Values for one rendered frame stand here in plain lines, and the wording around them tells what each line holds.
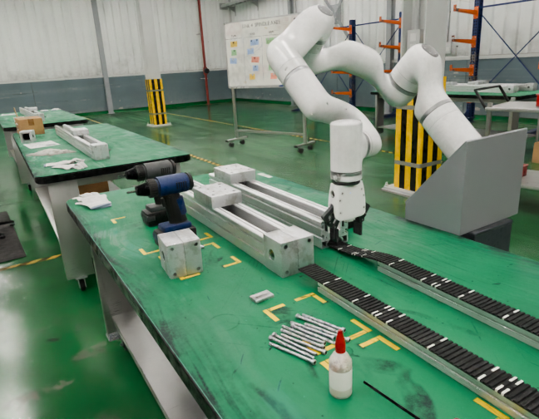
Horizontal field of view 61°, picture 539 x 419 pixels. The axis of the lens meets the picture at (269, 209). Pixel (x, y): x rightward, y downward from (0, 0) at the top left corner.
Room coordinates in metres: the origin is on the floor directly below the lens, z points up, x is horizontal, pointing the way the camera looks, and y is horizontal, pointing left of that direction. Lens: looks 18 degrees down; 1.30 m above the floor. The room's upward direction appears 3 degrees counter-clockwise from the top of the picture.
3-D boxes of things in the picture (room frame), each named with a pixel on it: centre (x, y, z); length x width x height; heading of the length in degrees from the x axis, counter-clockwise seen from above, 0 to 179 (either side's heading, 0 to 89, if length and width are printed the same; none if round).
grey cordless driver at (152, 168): (1.55, 0.42, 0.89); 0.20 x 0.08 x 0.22; 122
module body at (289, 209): (1.59, 0.01, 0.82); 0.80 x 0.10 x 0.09; 30
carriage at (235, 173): (1.81, 0.13, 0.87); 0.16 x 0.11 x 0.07; 30
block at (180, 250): (1.15, 0.24, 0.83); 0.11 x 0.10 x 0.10; 116
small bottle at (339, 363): (0.62, -0.10, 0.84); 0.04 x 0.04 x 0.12
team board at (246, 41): (7.29, -0.06, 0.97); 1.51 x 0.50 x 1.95; 51
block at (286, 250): (1.12, -0.05, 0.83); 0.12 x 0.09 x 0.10; 120
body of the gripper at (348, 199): (1.20, -0.21, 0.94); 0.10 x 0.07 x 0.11; 120
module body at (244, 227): (1.50, 0.18, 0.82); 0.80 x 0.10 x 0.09; 30
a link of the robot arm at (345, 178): (1.20, -0.21, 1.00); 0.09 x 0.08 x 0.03; 120
